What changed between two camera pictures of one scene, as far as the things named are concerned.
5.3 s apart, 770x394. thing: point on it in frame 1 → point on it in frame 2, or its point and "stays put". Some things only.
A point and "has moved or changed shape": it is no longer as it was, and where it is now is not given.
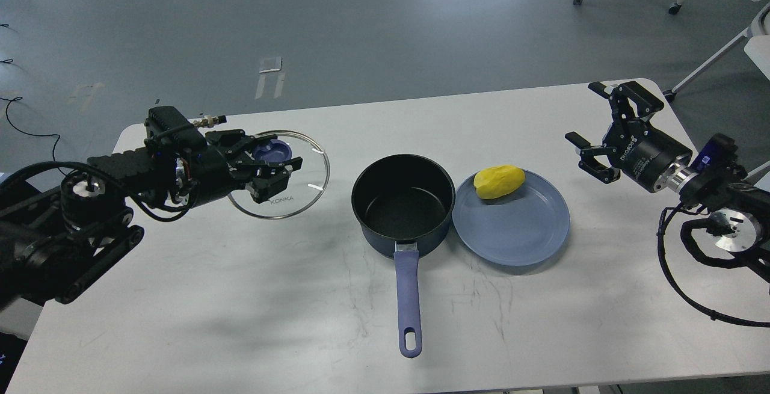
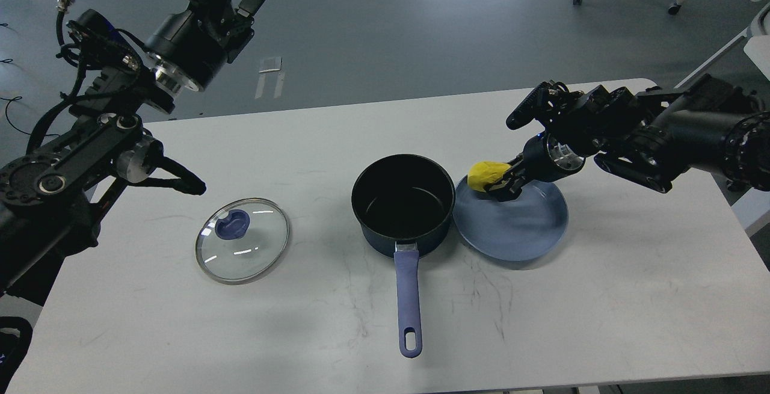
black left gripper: x=215 y=172 → x=186 y=50
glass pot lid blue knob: x=272 y=151 → x=235 y=224
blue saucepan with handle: x=403 y=203 stays put
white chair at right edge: x=757 y=46 stays put
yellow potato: x=497 y=181 has moved or changed shape
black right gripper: x=640 y=154 → x=546 y=156
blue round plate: x=523 y=228 stays put
